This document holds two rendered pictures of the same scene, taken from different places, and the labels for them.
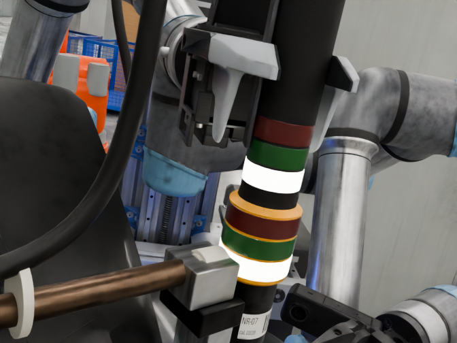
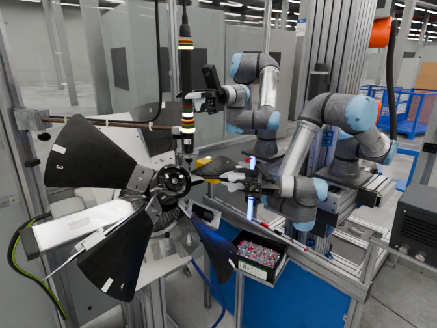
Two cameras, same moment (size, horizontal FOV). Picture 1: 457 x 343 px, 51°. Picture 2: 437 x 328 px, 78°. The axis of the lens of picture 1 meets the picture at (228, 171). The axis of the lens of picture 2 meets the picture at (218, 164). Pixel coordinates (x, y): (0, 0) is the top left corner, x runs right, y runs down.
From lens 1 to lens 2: 0.83 m
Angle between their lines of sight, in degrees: 52
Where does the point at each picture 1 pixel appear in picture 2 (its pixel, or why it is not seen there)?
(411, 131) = (328, 118)
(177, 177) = (229, 127)
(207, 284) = (173, 129)
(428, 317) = (287, 178)
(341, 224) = (289, 151)
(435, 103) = (337, 105)
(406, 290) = not seen: outside the picture
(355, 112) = (305, 110)
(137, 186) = not seen: hidden behind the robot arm
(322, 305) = (259, 168)
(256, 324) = (185, 141)
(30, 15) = not seen: hidden behind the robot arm
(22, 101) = (178, 105)
